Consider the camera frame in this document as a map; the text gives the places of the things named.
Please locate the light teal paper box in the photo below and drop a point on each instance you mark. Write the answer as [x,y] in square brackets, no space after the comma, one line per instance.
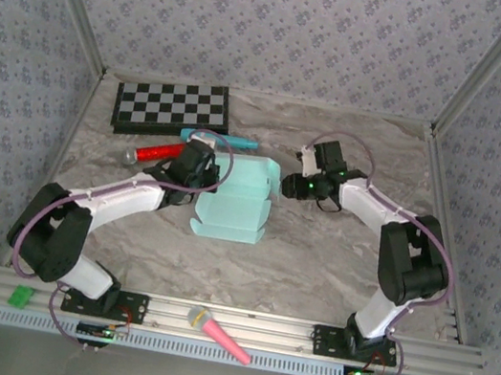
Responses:
[231,215]

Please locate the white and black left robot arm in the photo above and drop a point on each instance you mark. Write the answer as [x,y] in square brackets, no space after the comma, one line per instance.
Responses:
[127,197]

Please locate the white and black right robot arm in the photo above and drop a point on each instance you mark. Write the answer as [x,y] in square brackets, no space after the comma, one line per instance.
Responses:
[368,206]

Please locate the teal marker pen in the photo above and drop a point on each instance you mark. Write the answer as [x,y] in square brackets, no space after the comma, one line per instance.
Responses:
[239,142]

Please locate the black and silver chessboard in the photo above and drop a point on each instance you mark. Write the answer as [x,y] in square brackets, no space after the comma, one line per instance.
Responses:
[148,106]

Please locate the pink toy microphone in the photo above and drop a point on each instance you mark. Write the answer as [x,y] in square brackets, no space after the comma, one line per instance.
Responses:
[219,335]

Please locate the green toy block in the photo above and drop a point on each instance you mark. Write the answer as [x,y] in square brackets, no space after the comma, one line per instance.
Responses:
[20,296]

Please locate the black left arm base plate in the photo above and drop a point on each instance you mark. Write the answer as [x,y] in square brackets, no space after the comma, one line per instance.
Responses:
[132,307]

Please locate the aluminium frame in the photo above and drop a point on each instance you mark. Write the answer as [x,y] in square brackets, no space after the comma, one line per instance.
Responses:
[283,334]

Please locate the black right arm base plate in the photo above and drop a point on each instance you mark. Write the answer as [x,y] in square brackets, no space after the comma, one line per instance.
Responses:
[325,341]

